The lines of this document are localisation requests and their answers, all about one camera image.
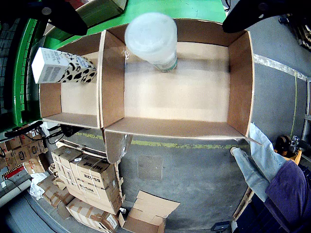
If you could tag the plain brown carton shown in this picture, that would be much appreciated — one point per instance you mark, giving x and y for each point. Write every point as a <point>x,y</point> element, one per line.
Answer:
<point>64,162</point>

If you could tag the white box with black pattern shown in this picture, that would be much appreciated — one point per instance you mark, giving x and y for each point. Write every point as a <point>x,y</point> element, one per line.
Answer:
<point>56,68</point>

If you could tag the taped brown carton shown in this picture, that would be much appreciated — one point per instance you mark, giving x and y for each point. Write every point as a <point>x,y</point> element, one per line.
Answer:
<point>90,216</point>

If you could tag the stacked printed cartons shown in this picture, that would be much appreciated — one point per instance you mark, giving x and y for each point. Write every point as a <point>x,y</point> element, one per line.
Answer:
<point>22,150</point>

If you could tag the orange pallet jack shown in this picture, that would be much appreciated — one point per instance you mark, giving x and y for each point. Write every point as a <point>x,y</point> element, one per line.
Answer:
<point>291,148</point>

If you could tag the translucent bottle with teal label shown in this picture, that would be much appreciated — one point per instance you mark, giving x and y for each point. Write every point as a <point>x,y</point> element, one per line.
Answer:
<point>151,38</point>

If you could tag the divided cardboard box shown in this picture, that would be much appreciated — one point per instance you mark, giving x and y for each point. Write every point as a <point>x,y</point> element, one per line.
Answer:
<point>175,104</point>

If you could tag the brown carton with printed letters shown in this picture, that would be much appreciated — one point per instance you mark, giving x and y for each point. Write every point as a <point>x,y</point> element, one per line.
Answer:
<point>97,182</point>

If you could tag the green metal shelf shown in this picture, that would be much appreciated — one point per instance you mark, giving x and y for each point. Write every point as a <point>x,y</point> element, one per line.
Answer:
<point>22,85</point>

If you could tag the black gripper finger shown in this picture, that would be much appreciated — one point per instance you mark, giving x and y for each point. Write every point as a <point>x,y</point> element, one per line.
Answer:
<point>243,17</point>
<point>60,17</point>

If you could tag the light blue jeans leg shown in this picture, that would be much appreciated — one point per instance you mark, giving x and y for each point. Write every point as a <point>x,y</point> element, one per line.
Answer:
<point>264,155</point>

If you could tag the crumpled white plastic wrap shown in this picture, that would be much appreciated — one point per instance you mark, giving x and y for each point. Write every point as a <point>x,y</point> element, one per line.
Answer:
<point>36,188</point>

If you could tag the purple jacket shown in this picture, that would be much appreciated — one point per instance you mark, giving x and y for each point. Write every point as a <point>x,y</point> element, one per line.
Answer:
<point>291,191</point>

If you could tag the beige shoe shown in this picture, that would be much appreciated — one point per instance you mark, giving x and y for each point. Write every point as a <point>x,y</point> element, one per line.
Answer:
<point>233,150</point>

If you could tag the brown cardboard with flaps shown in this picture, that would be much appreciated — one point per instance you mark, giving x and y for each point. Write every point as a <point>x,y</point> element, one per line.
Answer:
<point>145,213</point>

